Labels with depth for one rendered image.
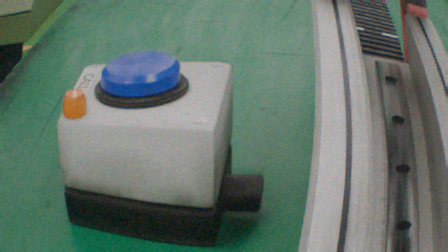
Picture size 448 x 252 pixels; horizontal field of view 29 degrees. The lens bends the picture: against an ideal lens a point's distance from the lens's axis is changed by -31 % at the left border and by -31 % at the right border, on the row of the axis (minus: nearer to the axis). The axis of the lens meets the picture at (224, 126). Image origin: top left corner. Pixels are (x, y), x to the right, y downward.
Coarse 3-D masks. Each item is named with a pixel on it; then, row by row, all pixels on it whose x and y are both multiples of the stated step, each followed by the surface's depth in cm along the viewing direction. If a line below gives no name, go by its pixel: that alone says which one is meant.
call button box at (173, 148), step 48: (96, 96) 51; (144, 96) 50; (192, 96) 51; (96, 144) 49; (144, 144) 49; (192, 144) 48; (96, 192) 50; (144, 192) 50; (192, 192) 49; (240, 192) 53; (192, 240) 50
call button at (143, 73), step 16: (112, 64) 52; (128, 64) 51; (144, 64) 51; (160, 64) 51; (176, 64) 51; (112, 80) 50; (128, 80) 50; (144, 80) 50; (160, 80) 50; (176, 80) 51; (128, 96) 50
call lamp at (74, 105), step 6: (72, 90) 49; (78, 90) 49; (66, 96) 49; (72, 96) 49; (78, 96) 49; (84, 96) 49; (66, 102) 49; (72, 102) 49; (78, 102) 49; (84, 102) 49; (66, 108) 49; (72, 108) 49; (78, 108) 49; (84, 108) 49; (66, 114) 49; (72, 114) 49; (78, 114) 49; (84, 114) 49
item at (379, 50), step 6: (360, 42) 71; (366, 48) 70; (372, 48) 70; (378, 48) 70; (384, 48) 70; (390, 48) 70; (378, 54) 69; (384, 54) 69; (390, 54) 69; (396, 54) 70
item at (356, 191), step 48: (336, 0) 60; (336, 48) 51; (432, 48) 54; (336, 96) 45; (384, 96) 53; (432, 96) 47; (336, 144) 41; (384, 144) 49; (432, 144) 46; (336, 192) 37; (384, 192) 45; (432, 192) 44; (336, 240) 33; (384, 240) 39; (432, 240) 40
